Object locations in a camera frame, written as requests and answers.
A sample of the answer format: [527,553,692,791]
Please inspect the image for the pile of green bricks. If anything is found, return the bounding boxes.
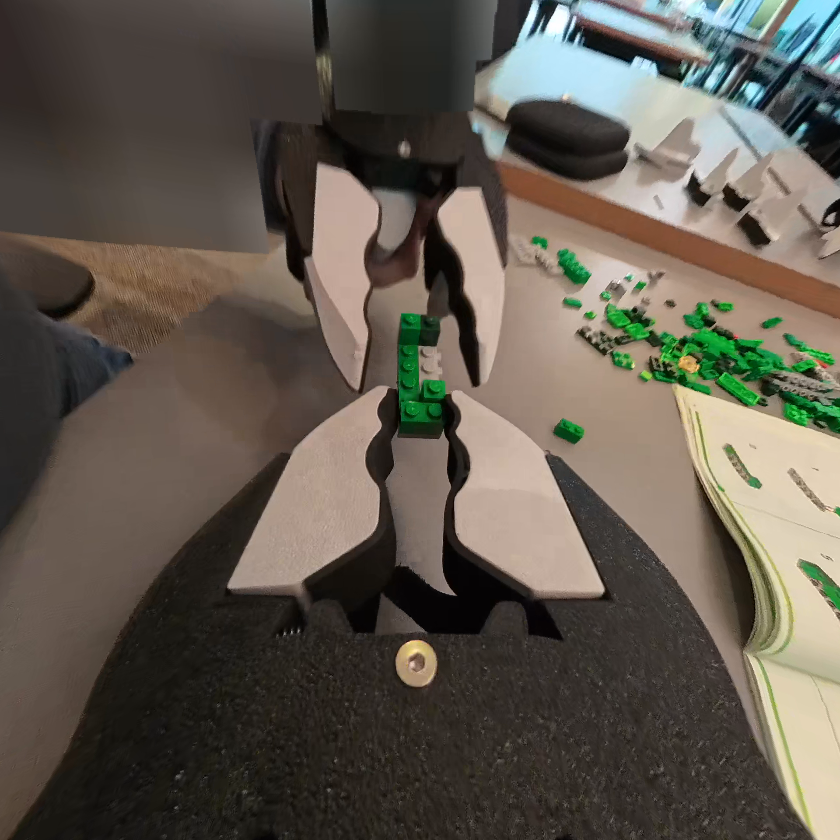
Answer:
[512,235,840,434]

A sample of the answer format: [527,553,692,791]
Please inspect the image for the black padded case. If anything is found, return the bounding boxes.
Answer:
[505,98,632,157]
[507,134,630,182]

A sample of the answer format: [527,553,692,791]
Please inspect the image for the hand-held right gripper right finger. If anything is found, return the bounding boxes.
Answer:
[444,390,606,602]

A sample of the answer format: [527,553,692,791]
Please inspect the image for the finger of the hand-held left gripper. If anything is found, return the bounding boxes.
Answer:
[425,185,508,389]
[303,163,383,393]

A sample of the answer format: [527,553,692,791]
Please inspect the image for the green and grey brick assembly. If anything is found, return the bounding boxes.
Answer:
[396,313,451,439]

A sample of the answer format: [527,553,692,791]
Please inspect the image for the brick instruction booklet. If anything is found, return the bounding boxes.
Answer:
[672,382,840,840]

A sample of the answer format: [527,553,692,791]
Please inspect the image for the person's dark shoe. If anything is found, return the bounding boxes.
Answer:
[0,251,95,317]

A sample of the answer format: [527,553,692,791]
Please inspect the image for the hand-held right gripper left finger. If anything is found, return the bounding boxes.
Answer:
[227,385,400,601]

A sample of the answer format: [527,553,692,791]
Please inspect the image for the wood edged side table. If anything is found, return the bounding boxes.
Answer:
[472,36,840,319]

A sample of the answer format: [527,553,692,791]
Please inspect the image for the person's leg in jeans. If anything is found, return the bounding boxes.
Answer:
[0,262,134,529]

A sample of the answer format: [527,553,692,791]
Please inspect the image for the grey desk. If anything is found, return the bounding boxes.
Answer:
[0,193,840,840]

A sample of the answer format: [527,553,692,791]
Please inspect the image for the background tables and chairs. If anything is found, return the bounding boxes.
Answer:
[525,0,840,126]

